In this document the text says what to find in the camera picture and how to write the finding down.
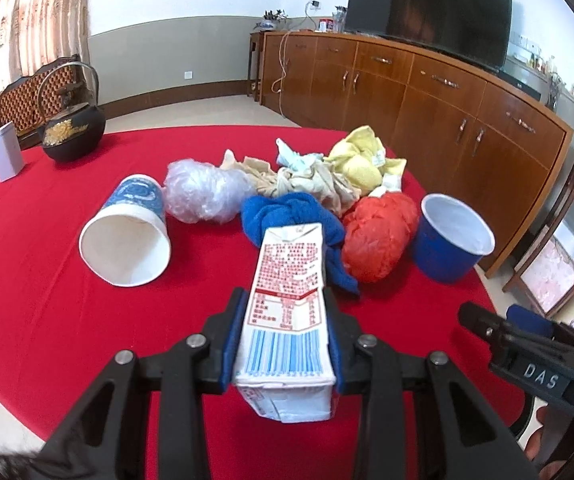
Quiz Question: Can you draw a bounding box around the white red milk carton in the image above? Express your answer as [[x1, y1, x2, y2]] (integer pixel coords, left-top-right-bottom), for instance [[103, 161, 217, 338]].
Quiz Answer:
[[233, 223, 336, 424]]

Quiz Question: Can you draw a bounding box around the yellow towel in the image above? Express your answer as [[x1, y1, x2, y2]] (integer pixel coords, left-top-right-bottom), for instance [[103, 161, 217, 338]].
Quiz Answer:
[[324, 126, 407, 197]]

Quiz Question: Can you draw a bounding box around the clear plastic bag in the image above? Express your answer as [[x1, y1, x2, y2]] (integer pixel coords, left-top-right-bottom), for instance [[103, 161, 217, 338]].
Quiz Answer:
[[162, 158, 257, 224]]

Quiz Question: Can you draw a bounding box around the blue towel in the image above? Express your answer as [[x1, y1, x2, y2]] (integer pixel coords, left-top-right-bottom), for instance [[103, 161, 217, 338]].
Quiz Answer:
[[240, 192, 360, 295]]

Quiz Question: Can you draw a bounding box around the pink floral cushion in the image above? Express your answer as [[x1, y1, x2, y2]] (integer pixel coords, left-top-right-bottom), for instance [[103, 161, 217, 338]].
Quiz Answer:
[[521, 237, 574, 313]]

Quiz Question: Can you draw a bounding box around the carved wooden side stand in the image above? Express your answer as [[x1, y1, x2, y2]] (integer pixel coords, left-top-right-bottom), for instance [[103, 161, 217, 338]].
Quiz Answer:
[[501, 142, 574, 319]]

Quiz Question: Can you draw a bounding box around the blue plastic cup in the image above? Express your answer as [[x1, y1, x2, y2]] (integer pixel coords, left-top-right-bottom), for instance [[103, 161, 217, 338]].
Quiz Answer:
[[412, 193, 495, 284]]

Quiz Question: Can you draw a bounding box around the wooden sideboard cabinet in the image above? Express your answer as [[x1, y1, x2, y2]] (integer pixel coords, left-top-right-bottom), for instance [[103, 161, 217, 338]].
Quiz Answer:
[[260, 32, 573, 275]]

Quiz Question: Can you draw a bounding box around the white blue paper cup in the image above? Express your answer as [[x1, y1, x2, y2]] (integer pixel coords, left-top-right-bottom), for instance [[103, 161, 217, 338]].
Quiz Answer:
[[78, 174, 171, 287]]

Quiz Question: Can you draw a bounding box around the beige crumpled cloth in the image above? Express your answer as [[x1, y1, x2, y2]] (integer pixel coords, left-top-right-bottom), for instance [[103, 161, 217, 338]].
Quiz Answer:
[[220, 150, 361, 217]]

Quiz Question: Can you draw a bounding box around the light blue cloth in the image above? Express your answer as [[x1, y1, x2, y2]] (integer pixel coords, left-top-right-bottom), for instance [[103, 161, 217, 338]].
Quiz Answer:
[[275, 138, 324, 172]]

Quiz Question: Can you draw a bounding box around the white box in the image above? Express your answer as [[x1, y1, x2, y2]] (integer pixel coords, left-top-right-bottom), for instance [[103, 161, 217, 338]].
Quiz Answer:
[[0, 122, 25, 182]]

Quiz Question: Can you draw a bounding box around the black iron teapot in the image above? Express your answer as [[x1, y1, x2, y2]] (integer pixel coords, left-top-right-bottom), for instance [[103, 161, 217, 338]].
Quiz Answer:
[[37, 61, 106, 162]]

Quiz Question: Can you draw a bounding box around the black television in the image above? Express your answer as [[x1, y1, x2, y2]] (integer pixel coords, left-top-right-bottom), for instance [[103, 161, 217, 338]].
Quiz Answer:
[[345, 0, 512, 72]]

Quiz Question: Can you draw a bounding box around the wooden lattice bench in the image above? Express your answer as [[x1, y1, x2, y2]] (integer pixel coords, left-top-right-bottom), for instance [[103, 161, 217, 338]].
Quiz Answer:
[[0, 54, 88, 150]]

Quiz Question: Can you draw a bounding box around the small dark side table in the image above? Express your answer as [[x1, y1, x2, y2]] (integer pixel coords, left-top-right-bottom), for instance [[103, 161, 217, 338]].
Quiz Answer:
[[247, 30, 264, 102]]

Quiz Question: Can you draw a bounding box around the potted plant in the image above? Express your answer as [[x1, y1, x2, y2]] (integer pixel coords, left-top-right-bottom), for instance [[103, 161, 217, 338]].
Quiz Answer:
[[255, 9, 288, 32]]

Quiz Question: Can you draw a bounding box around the beige curtain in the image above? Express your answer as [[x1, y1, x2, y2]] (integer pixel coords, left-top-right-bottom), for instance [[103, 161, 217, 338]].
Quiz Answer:
[[0, 0, 90, 93]]

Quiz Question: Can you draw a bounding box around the white charging cable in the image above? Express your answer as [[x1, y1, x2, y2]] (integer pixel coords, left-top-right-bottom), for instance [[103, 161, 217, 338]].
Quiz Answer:
[[271, 1, 321, 116]]

